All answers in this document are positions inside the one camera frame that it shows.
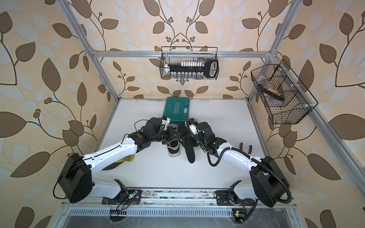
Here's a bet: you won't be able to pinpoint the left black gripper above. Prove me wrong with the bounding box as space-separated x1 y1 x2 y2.
149 126 182 143

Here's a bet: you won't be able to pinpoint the yellow tape on arm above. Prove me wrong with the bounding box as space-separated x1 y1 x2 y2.
103 154 135 171

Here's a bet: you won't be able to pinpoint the right wire basket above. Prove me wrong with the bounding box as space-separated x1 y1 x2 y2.
251 60 318 124

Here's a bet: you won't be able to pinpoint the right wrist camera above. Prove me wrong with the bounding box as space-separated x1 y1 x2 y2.
186 121 198 135

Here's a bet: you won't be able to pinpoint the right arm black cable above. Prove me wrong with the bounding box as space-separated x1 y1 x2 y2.
205 145 293 223

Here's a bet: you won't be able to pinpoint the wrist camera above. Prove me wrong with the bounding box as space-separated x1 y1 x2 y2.
162 118 170 130
186 121 198 135

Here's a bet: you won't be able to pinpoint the back wire basket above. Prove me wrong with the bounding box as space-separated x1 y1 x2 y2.
159 46 219 80

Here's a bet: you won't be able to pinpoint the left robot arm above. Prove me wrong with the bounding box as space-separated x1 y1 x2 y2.
56 117 181 203

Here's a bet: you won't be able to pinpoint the black socket set holder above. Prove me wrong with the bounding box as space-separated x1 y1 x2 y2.
160 59 219 80

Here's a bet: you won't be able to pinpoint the orange black cutting pliers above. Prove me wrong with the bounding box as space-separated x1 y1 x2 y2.
239 142 252 155

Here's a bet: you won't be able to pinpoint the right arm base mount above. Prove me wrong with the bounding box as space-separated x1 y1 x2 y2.
214 180 255 207

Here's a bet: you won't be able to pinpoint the aluminium front rail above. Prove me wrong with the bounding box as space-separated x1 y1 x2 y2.
59 187 298 219

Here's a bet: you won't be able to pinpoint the aluminium frame back bar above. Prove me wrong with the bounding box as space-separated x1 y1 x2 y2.
91 50 272 58

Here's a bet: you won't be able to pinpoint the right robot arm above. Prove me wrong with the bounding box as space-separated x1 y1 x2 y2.
184 119 292 208

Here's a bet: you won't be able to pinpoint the black insole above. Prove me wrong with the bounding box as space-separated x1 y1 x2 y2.
177 123 195 163

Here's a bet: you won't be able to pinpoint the wire basket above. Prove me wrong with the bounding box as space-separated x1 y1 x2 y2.
159 46 219 80
251 60 318 124

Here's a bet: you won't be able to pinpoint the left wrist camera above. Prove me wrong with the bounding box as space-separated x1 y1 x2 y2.
162 118 170 130

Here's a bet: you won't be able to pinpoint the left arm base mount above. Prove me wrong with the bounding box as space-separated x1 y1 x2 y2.
102 179 143 205

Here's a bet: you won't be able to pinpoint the green plastic tool case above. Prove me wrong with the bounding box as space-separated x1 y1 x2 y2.
163 97 190 124

